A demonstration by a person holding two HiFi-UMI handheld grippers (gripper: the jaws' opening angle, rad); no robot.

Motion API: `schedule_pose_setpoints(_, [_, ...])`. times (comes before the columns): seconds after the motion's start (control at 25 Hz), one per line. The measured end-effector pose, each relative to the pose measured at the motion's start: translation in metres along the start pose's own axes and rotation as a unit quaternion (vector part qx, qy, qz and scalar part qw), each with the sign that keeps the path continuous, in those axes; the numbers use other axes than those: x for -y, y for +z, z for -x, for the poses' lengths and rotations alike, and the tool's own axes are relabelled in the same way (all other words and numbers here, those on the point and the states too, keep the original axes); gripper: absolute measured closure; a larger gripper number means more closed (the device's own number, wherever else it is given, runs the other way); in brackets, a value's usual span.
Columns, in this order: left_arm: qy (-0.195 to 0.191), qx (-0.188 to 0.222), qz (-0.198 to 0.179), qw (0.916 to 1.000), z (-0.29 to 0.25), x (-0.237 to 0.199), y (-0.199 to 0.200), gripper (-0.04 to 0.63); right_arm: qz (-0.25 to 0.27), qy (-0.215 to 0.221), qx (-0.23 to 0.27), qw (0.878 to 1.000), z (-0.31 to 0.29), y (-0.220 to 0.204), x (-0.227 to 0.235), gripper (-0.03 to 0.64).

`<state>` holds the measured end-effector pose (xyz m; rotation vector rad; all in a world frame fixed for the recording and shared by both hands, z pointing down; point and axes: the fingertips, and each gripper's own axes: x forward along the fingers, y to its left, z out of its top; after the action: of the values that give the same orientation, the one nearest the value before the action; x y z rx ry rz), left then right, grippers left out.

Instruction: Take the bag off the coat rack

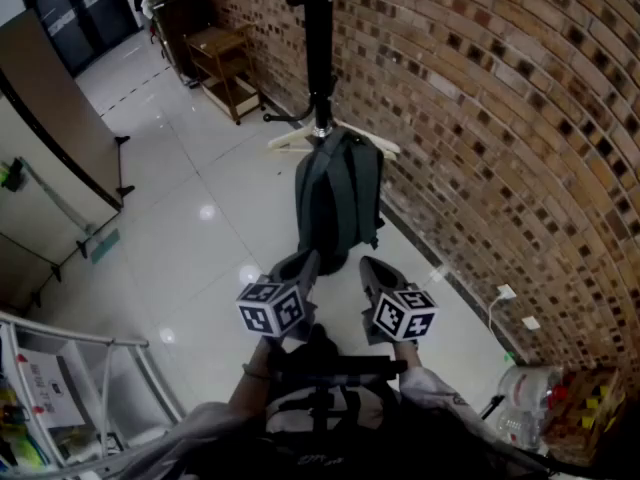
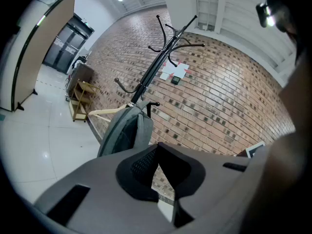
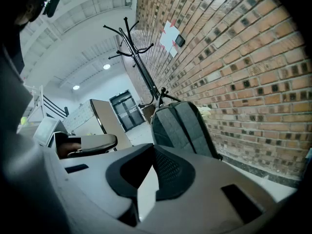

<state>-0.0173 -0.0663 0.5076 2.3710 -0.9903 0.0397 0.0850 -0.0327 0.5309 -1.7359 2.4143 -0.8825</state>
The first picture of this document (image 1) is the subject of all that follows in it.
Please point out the black chest mount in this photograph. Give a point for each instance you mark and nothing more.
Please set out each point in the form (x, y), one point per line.
(350, 368)

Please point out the dark grey backpack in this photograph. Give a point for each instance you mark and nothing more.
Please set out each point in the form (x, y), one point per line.
(340, 193)

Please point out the white blank wall socket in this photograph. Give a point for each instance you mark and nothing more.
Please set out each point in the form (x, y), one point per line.
(530, 322)

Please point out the green wristband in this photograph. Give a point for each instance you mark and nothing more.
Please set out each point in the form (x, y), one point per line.
(252, 371)

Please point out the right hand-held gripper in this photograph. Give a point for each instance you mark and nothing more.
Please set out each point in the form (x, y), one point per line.
(405, 315)

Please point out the wooden shelf trolley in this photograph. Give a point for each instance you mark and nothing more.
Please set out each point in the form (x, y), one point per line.
(222, 63)

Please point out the cream wooden clothes hanger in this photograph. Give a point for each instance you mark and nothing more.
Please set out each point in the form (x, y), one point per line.
(290, 140)

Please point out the person's grey jacket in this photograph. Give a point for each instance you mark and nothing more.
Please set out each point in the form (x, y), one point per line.
(200, 443)

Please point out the brown partition panel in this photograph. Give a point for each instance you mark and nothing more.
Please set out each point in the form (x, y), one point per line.
(50, 93)

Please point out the teal floor plate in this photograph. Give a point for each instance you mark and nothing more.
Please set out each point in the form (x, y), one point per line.
(106, 245)

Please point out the black coat rack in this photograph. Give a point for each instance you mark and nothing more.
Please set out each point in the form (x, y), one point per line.
(320, 43)

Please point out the pack of plastic bottles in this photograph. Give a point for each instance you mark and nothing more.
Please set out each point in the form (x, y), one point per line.
(525, 398)

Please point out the green hanging item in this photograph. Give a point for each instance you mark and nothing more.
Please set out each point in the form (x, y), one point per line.
(11, 173)

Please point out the cardboard box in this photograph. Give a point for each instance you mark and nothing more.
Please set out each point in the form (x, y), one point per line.
(585, 413)

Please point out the white metal shelf rack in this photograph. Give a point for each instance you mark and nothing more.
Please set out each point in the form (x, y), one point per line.
(125, 343)

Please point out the dark wooden cabinet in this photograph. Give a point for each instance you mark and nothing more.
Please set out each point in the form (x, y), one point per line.
(175, 33)

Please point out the beige partition panel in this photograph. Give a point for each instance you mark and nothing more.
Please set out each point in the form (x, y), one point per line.
(30, 208)

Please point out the person's left forearm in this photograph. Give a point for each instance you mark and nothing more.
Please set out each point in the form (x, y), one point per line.
(252, 383)

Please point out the black double door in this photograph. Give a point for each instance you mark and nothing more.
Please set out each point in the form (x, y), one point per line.
(85, 18)

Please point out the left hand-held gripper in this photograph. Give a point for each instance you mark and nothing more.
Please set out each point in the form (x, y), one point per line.
(270, 308)

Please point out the person's right forearm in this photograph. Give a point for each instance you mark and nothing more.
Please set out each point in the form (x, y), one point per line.
(407, 353)

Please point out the white wall socket with plug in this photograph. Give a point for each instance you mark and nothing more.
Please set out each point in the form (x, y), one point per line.
(506, 292)

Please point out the white paper sign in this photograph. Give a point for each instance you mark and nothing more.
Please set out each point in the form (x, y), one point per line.
(50, 393)

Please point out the white cloth on cabinet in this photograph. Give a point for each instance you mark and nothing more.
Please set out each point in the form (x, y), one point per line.
(150, 3)

